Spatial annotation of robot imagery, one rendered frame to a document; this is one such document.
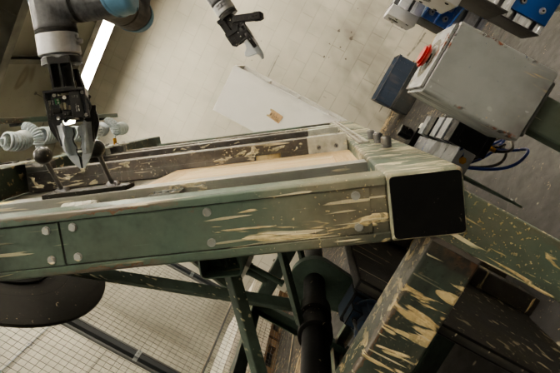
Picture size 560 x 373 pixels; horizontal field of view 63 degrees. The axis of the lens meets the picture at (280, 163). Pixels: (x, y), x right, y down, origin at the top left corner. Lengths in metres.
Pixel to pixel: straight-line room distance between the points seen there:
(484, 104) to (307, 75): 5.93
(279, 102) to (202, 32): 2.09
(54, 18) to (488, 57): 0.74
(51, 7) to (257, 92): 4.46
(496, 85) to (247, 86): 4.66
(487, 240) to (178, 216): 0.50
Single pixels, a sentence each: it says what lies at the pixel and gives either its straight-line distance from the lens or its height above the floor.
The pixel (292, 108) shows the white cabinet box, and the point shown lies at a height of 1.24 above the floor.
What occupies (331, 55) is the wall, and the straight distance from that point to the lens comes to 6.64.
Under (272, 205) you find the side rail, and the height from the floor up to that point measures 1.04.
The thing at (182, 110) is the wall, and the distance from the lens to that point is 7.02.
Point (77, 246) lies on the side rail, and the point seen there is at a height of 1.30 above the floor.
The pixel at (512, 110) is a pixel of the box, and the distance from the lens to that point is 0.79.
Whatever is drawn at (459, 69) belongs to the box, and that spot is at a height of 0.89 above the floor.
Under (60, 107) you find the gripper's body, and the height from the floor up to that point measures 1.47.
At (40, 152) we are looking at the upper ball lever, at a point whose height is 1.52.
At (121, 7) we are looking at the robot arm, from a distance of 0.92.
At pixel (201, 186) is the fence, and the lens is 1.02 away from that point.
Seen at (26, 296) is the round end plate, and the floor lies 1.66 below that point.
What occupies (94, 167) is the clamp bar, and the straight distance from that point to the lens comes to 1.64.
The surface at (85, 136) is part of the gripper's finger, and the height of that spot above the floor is 1.41.
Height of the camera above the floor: 1.07
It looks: level
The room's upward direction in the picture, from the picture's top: 62 degrees counter-clockwise
